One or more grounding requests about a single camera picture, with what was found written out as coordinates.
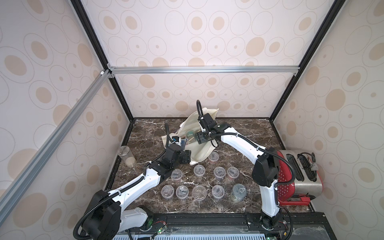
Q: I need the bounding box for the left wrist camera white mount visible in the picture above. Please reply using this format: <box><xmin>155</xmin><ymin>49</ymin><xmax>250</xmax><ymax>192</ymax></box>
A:
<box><xmin>171</xmin><ymin>136</ymin><xmax>183</xmax><ymax>147</ymax></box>

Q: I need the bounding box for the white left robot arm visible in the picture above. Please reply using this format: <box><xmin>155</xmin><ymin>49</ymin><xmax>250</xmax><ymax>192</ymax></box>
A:
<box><xmin>73</xmin><ymin>124</ymin><xmax>191</xmax><ymax>240</ymax></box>

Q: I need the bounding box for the red and steel toaster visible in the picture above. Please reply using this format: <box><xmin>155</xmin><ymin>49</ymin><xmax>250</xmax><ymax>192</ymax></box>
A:
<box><xmin>278</xmin><ymin>150</ymin><xmax>323</xmax><ymax>206</ymax></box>

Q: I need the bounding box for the cream canvas starry night bag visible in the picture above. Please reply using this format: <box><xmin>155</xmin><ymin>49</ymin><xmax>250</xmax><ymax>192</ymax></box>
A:
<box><xmin>170</xmin><ymin>111</ymin><xmax>215</xmax><ymax>166</ymax></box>

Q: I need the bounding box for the black corner frame post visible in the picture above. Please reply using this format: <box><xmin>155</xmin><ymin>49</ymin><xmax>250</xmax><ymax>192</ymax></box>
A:
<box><xmin>269</xmin><ymin>0</ymin><xmax>346</xmax><ymax>124</ymax></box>
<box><xmin>70</xmin><ymin>0</ymin><xmax>135</xmax><ymax>122</ymax></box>

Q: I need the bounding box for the large clear seed jar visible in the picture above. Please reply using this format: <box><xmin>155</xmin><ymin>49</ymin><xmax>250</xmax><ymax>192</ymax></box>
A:
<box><xmin>230</xmin><ymin>184</ymin><xmax>247</xmax><ymax>203</ymax></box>

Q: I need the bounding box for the black corner frame post right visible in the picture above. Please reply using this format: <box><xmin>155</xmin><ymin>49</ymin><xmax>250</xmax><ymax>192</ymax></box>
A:
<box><xmin>269</xmin><ymin>0</ymin><xmax>346</xmax><ymax>124</ymax></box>

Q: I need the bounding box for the black corner frame post left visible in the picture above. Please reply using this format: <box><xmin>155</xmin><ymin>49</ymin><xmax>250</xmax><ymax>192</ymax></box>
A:
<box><xmin>70</xmin><ymin>0</ymin><xmax>135</xmax><ymax>122</ymax></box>

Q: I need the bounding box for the clear seed jar row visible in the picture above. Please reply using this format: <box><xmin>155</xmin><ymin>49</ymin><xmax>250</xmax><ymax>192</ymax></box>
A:
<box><xmin>208</xmin><ymin>151</ymin><xmax>220</xmax><ymax>164</ymax></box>

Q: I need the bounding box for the silver aluminium crossbar back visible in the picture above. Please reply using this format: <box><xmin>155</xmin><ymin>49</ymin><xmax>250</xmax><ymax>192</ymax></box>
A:
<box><xmin>110</xmin><ymin>66</ymin><xmax>300</xmax><ymax>75</ymax></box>

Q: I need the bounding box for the clear plastic jar by wall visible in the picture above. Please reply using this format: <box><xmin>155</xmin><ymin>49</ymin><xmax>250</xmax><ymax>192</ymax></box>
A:
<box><xmin>118</xmin><ymin>146</ymin><xmax>137</xmax><ymax>168</ymax></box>

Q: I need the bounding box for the orange seed jar clear lid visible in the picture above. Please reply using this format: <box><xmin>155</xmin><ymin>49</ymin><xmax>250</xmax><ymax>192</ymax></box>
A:
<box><xmin>194</xmin><ymin>165</ymin><xmax>206</xmax><ymax>179</ymax></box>

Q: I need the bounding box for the silver aluminium bar left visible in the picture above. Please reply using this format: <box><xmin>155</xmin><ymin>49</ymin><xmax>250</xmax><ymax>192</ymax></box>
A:
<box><xmin>1</xmin><ymin>69</ymin><xmax>111</xmax><ymax>225</ymax></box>

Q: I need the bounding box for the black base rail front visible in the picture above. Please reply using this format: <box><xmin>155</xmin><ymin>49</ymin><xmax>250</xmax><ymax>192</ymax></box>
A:
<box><xmin>113</xmin><ymin>212</ymin><xmax>338</xmax><ymax>240</ymax></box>

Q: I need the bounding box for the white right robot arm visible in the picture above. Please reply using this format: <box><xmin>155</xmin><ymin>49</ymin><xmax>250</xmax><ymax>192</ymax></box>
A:
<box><xmin>196</xmin><ymin>100</ymin><xmax>296</xmax><ymax>230</ymax></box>

